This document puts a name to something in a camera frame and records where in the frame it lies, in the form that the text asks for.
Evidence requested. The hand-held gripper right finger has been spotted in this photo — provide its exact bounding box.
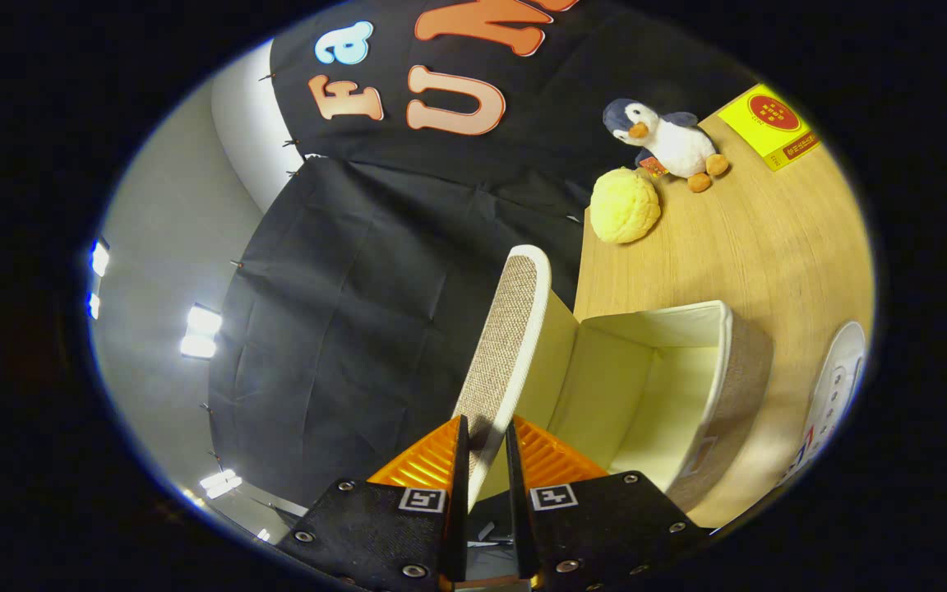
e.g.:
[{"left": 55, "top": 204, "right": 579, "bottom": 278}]
[{"left": 505, "top": 416, "right": 711, "bottom": 592}]

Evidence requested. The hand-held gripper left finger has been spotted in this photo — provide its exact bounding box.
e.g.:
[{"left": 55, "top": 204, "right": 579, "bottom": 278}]
[{"left": 275, "top": 414, "right": 472, "bottom": 592}]

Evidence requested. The beige fabric storage box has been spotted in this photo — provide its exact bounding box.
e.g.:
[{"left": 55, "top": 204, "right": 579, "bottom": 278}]
[{"left": 450, "top": 244, "right": 775, "bottom": 529}]

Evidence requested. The white shoe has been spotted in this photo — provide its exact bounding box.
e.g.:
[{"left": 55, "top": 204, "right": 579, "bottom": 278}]
[{"left": 776, "top": 321, "right": 867, "bottom": 488}]

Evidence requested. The yellow round plush toy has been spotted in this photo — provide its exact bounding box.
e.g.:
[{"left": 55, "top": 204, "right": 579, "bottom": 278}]
[{"left": 589, "top": 167, "right": 662, "bottom": 245}]

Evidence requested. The row of black cloth clips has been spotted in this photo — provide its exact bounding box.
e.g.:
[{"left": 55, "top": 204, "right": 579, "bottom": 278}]
[{"left": 201, "top": 72, "right": 302, "bottom": 465}]

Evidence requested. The penguin plush toy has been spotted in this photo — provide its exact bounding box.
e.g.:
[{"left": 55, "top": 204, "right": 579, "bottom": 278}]
[{"left": 603, "top": 99, "right": 730, "bottom": 194}]

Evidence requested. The yellow book with red circle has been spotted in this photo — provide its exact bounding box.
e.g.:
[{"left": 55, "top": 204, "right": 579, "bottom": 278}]
[{"left": 718, "top": 82, "right": 822, "bottom": 172}]

